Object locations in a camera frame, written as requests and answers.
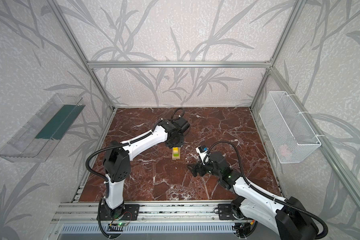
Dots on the white wire basket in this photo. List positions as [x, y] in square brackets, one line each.
[292, 137]

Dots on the clear plastic bin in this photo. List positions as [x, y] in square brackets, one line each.
[38, 138]

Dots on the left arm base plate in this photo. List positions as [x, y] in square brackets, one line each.
[125, 212]

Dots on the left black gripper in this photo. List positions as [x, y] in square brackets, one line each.
[174, 142]

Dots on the left circuit board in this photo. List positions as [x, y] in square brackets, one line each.
[117, 227]

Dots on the wood block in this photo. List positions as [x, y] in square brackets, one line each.
[175, 158]

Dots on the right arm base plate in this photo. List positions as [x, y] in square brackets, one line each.
[229, 212]

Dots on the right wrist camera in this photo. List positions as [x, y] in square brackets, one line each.
[204, 154]

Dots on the right wiring bundle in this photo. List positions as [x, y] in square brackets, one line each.
[243, 228]

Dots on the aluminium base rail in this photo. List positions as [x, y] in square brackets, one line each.
[167, 212]

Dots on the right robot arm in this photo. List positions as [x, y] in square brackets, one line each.
[283, 216]

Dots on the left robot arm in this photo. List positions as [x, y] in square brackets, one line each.
[117, 162]

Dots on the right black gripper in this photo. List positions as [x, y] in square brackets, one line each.
[202, 167]

